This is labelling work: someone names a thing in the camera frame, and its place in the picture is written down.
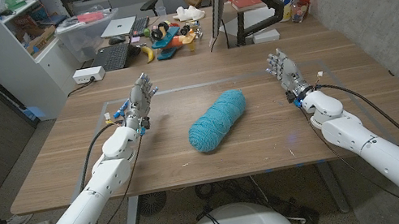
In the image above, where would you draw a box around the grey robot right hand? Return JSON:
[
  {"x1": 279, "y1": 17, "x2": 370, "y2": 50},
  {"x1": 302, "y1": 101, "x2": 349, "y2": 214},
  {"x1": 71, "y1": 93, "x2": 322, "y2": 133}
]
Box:
[{"x1": 261, "y1": 42, "x2": 315, "y2": 106}]

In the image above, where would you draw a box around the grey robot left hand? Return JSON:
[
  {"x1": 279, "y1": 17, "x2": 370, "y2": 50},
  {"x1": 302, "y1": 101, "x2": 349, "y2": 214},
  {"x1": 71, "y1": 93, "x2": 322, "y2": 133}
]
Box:
[{"x1": 117, "y1": 70, "x2": 165, "y2": 132}]

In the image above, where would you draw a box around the teal yarn skein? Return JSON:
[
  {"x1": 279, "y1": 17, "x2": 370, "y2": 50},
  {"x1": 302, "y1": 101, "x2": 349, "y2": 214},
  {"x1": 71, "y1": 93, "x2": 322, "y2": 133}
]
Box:
[{"x1": 181, "y1": 87, "x2": 255, "y2": 156}]

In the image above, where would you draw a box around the blue marker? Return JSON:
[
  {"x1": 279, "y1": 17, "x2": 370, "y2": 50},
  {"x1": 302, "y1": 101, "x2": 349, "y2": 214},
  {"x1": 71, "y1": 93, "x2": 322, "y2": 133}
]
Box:
[{"x1": 110, "y1": 98, "x2": 132, "y2": 119}]

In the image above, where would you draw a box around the small white flat box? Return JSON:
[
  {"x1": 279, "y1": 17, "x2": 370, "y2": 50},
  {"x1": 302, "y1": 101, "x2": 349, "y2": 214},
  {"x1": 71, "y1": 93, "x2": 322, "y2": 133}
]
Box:
[{"x1": 251, "y1": 27, "x2": 281, "y2": 45}]

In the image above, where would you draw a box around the yellow banana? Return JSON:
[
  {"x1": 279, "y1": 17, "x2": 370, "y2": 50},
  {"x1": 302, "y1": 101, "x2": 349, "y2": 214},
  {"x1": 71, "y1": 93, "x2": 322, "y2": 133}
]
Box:
[{"x1": 140, "y1": 44, "x2": 157, "y2": 65}]

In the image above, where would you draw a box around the large black keyboard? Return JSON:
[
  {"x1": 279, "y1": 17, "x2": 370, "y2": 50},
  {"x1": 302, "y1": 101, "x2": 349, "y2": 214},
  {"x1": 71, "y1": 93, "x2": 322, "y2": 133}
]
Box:
[{"x1": 88, "y1": 41, "x2": 135, "y2": 75}]

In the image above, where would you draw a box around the white power strip box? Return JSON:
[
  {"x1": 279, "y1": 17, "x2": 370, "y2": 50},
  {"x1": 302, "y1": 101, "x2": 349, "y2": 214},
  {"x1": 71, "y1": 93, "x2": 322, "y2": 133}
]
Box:
[{"x1": 71, "y1": 64, "x2": 107, "y2": 86}]

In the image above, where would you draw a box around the clear glass jar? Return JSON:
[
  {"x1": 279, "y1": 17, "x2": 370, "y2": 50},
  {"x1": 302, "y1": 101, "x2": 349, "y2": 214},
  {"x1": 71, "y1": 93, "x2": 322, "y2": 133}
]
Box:
[{"x1": 289, "y1": 1, "x2": 312, "y2": 24}]

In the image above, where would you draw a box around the black computer mouse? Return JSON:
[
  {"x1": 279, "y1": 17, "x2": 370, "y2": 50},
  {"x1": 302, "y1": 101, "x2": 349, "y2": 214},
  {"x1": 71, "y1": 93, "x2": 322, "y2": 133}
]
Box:
[{"x1": 107, "y1": 33, "x2": 127, "y2": 46}]

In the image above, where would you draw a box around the blue orange toy airplane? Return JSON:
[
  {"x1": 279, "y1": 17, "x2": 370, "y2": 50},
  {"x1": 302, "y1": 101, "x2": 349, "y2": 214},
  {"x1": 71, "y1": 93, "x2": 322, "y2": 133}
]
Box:
[{"x1": 148, "y1": 21, "x2": 200, "y2": 62}]

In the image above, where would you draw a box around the small black keyboard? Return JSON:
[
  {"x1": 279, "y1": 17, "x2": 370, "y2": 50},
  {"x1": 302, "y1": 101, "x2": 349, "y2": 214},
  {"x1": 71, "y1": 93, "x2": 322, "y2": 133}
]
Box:
[{"x1": 127, "y1": 15, "x2": 152, "y2": 38}]

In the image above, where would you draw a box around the silver laptop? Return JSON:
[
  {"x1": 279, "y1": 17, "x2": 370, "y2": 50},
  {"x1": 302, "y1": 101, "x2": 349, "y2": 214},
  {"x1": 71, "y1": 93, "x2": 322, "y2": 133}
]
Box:
[{"x1": 98, "y1": 15, "x2": 140, "y2": 40}]

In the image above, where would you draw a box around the red book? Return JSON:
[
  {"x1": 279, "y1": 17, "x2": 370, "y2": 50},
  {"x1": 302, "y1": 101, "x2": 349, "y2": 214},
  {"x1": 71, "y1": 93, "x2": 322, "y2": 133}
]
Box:
[{"x1": 231, "y1": 0, "x2": 267, "y2": 14}]

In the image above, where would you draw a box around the clear plastic storage bin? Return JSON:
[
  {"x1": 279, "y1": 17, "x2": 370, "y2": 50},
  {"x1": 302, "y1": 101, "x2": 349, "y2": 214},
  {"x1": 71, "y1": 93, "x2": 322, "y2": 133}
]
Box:
[{"x1": 51, "y1": 6, "x2": 127, "y2": 67}]

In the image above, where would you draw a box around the pink packet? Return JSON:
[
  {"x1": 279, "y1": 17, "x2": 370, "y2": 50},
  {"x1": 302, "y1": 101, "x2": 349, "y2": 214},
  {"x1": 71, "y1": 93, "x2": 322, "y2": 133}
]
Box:
[{"x1": 76, "y1": 10, "x2": 105, "y2": 25}]

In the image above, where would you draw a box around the white crumpled cloth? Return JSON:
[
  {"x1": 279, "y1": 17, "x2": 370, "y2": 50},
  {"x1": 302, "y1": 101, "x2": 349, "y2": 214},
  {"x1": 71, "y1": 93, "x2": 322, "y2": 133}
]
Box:
[{"x1": 170, "y1": 2, "x2": 207, "y2": 25}]

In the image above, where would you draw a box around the round black fan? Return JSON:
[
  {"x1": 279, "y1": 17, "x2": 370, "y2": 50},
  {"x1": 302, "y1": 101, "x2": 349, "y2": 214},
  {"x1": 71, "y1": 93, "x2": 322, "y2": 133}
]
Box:
[{"x1": 135, "y1": 190, "x2": 170, "y2": 219}]

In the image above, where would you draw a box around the cardboard box with print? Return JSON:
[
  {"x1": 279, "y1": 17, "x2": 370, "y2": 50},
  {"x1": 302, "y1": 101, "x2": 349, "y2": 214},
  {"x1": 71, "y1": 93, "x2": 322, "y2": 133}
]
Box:
[{"x1": 22, "y1": 24, "x2": 61, "y2": 57}]

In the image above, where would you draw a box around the grey metal table leg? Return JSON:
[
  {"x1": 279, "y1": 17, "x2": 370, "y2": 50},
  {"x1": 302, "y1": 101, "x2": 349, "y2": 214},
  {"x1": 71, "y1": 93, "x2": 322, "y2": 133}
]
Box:
[
  {"x1": 116, "y1": 195, "x2": 144, "y2": 224},
  {"x1": 315, "y1": 158, "x2": 352, "y2": 218}
]

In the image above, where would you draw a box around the green packet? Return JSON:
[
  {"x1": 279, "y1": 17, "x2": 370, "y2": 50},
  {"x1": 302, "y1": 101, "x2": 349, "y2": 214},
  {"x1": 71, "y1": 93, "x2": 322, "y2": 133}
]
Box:
[{"x1": 3, "y1": 0, "x2": 28, "y2": 11}]

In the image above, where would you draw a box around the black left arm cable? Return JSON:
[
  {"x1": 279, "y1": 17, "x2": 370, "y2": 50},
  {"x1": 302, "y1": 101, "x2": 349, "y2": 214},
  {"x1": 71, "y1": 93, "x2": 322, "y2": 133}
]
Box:
[{"x1": 69, "y1": 119, "x2": 134, "y2": 192}]

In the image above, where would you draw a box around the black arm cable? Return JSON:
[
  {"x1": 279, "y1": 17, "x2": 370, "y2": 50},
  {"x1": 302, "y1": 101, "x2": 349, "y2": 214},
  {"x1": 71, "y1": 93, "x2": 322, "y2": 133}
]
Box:
[
  {"x1": 69, "y1": 119, "x2": 134, "y2": 192},
  {"x1": 316, "y1": 70, "x2": 399, "y2": 187}
]

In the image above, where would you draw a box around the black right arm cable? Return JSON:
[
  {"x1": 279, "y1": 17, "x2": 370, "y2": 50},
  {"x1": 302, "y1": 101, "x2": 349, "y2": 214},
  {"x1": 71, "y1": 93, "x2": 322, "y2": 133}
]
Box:
[{"x1": 316, "y1": 70, "x2": 399, "y2": 187}]

